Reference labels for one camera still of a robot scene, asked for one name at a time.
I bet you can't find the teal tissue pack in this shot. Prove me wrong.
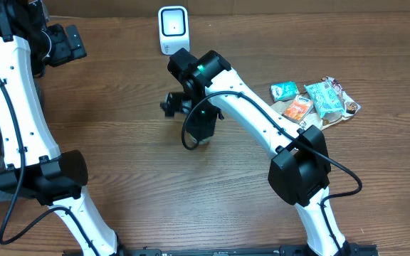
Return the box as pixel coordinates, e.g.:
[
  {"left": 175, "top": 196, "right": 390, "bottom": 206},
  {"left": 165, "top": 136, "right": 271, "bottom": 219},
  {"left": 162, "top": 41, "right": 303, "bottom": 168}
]
[{"left": 270, "top": 81, "right": 300, "bottom": 102}]

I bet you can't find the orange tissue pack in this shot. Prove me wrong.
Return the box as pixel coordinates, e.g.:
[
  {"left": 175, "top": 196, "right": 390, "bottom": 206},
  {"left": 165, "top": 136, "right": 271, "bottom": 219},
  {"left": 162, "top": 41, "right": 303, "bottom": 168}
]
[{"left": 282, "top": 95, "right": 313, "bottom": 124}]

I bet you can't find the brown white snack bag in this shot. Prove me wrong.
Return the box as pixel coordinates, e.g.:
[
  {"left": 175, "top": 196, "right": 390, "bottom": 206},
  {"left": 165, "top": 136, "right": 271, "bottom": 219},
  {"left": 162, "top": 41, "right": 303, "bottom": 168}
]
[{"left": 271, "top": 76, "right": 360, "bottom": 130}]

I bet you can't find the long teal wipes pack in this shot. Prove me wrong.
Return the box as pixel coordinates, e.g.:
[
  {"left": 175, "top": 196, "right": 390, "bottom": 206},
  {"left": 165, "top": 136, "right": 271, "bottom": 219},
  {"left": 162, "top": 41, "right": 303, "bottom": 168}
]
[{"left": 305, "top": 81, "right": 345, "bottom": 118}]

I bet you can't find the green capped plastic bottle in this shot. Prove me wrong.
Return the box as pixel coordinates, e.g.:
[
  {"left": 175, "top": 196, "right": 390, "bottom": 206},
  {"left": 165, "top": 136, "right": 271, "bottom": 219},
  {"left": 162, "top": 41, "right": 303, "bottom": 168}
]
[{"left": 189, "top": 134, "right": 212, "bottom": 146}]

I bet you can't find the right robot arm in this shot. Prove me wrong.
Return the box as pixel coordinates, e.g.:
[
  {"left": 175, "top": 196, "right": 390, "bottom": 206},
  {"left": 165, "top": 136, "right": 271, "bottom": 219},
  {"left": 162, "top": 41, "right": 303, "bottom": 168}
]
[{"left": 160, "top": 48, "right": 349, "bottom": 255}]

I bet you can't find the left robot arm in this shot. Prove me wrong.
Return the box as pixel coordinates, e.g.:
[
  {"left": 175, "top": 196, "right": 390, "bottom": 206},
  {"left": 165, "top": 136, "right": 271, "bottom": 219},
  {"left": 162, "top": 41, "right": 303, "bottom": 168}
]
[{"left": 0, "top": 0, "right": 125, "bottom": 255}]

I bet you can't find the white barcode scanner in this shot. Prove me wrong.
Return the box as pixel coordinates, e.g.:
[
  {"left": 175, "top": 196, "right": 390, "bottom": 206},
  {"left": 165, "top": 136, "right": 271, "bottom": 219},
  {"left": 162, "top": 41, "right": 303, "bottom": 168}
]
[{"left": 158, "top": 6, "right": 190, "bottom": 55}]

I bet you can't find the right black cable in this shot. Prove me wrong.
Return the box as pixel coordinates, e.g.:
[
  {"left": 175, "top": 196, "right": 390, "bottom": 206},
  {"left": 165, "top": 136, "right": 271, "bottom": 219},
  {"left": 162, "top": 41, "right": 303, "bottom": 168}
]
[{"left": 181, "top": 90, "right": 364, "bottom": 256}]

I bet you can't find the black cable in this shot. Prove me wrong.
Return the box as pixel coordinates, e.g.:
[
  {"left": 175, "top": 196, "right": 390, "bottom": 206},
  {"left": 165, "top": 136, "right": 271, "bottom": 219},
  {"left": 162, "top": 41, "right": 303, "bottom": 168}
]
[
  {"left": 181, "top": 90, "right": 364, "bottom": 256},
  {"left": 0, "top": 55, "right": 101, "bottom": 256}
]

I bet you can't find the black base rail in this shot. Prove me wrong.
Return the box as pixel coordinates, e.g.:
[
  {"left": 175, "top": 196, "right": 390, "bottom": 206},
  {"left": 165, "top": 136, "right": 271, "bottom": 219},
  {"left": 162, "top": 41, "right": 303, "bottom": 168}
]
[{"left": 116, "top": 243, "right": 379, "bottom": 256}]

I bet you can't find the left black cable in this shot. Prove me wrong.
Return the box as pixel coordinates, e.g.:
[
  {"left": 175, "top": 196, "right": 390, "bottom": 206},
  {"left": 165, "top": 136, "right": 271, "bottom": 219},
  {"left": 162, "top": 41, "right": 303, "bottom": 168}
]
[{"left": 0, "top": 55, "right": 101, "bottom": 256}]

